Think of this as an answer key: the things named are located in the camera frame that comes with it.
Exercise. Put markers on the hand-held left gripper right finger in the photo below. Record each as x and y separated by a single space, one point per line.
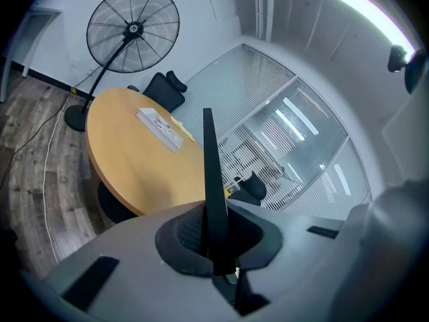
318 263

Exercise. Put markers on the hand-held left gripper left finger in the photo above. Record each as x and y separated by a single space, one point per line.
134 273

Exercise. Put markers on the round wooden table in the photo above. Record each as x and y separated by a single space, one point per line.
134 159

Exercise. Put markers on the black office chair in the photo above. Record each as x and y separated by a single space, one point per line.
253 188
164 91

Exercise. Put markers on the plastic cup with straw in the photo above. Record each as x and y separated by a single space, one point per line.
232 187

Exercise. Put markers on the clear packet of photos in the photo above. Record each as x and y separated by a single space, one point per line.
161 129

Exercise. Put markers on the yellow cloth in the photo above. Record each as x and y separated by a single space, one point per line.
184 129

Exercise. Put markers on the black standing fan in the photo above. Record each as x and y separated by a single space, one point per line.
134 29

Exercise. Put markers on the ceiling light strip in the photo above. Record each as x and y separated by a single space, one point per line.
372 15

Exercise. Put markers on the white ceiling pipes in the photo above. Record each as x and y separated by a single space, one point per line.
263 8

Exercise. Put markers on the white desk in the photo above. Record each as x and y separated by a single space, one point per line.
30 32

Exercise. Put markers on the black camera device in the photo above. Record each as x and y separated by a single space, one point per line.
410 69

